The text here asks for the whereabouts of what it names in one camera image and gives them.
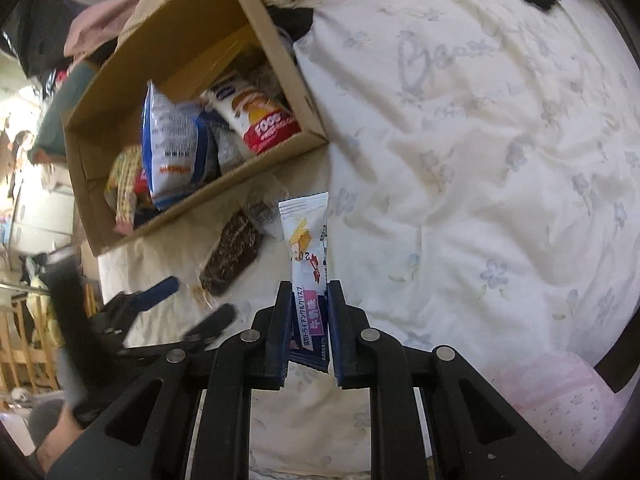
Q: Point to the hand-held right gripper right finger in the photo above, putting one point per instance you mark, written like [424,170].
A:
[342,340]

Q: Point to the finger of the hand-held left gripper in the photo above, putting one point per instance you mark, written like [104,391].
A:
[157,291]
[215,321]

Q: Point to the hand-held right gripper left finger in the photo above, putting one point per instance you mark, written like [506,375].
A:
[277,340]

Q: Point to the slim white purple snack packet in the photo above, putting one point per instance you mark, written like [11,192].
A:
[305,260]

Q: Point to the plaid yellow green snack packet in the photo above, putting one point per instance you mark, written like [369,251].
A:
[125,185]

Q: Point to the blue snack bag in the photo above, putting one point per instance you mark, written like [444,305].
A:
[170,150]

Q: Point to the white red rice cracker packet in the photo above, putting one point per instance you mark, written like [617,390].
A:
[250,115]

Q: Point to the cardboard box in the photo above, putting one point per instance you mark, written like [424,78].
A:
[175,45]

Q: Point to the person's left forearm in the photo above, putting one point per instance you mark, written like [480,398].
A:
[55,440]

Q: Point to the wooden rack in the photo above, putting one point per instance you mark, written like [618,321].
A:
[20,355]

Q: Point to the dark chocolate bar clear wrapper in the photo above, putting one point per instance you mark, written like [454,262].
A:
[230,255]

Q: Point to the white drawer cabinet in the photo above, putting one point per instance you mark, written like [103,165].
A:
[45,215]

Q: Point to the teal cushion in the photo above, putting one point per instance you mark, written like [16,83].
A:
[60,110]

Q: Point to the bear print bed sheet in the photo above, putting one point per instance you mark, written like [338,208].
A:
[475,160]

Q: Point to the pink cloth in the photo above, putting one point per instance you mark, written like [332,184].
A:
[100,25]

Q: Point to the black plastic bag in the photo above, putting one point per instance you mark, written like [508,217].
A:
[40,20]

